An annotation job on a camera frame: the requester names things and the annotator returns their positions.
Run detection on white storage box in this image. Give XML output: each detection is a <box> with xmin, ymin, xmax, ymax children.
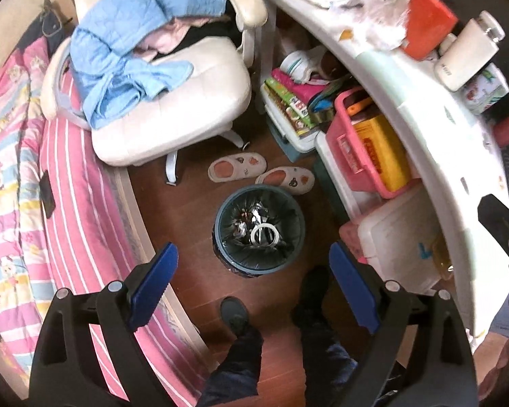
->
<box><xmin>339</xmin><ymin>184</ymin><xmax>453</xmax><ymax>294</ymax></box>

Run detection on dark round trash bin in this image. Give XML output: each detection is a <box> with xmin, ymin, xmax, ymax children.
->
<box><xmin>212</xmin><ymin>185</ymin><xmax>306</xmax><ymax>278</ymax></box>

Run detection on beige slipper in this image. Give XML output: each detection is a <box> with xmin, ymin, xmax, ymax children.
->
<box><xmin>256</xmin><ymin>166</ymin><xmax>315</xmax><ymax>196</ymax></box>
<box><xmin>208</xmin><ymin>153</ymin><xmax>267</xmax><ymax>183</ymax></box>

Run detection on blue jacket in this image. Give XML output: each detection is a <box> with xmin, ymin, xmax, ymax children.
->
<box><xmin>70</xmin><ymin>0</ymin><xmax>226</xmax><ymax>130</ymax></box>

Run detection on green snack packets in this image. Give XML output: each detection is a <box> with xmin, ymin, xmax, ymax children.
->
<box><xmin>263</xmin><ymin>68</ymin><xmax>318</xmax><ymax>139</ymax></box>

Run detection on printed drink can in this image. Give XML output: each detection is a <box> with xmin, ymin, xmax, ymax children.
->
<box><xmin>460</xmin><ymin>62</ymin><xmax>509</xmax><ymax>115</ymax></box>

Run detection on operator left shoe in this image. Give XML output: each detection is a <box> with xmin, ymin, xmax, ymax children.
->
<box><xmin>220</xmin><ymin>296</ymin><xmax>250</xmax><ymax>337</ymax></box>

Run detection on pink striped bedsheet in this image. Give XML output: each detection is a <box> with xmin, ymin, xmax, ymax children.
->
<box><xmin>0</xmin><ymin>35</ymin><xmax>215</xmax><ymax>407</ymax></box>

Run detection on operator right leg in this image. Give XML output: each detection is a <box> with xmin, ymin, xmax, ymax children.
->
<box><xmin>290</xmin><ymin>264</ymin><xmax>357</xmax><ymax>406</ymax></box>

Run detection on white leather chair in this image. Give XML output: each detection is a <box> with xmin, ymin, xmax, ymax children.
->
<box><xmin>41</xmin><ymin>0</ymin><xmax>267</xmax><ymax>185</ymax></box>

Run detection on clear plastic bag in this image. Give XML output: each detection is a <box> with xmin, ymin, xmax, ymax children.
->
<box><xmin>352</xmin><ymin>0</ymin><xmax>409</xmax><ymax>52</ymax></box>

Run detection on silver foil wrapper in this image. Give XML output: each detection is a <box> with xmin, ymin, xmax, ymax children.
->
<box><xmin>232</xmin><ymin>201</ymin><xmax>268</xmax><ymax>241</ymax></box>

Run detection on orange plastic cup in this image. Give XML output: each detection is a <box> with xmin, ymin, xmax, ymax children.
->
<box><xmin>402</xmin><ymin>0</ymin><xmax>458</xmax><ymax>61</ymax></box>

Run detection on white tape roll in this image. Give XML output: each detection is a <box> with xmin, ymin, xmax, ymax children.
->
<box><xmin>250</xmin><ymin>223</ymin><xmax>281</xmax><ymax>247</ymax></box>

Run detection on pink plastic basket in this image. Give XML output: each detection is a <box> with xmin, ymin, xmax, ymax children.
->
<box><xmin>325</xmin><ymin>85</ymin><xmax>419</xmax><ymax>199</ymax></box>

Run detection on right beige slipper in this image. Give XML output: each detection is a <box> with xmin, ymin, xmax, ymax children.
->
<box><xmin>256</xmin><ymin>166</ymin><xmax>315</xmax><ymax>196</ymax></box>

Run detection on left beige slipper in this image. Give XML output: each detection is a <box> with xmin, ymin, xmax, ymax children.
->
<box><xmin>208</xmin><ymin>153</ymin><xmax>267</xmax><ymax>183</ymax></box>

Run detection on white thermos bottle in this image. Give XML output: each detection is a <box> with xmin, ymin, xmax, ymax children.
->
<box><xmin>434</xmin><ymin>10</ymin><xmax>506</xmax><ymax>92</ymax></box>

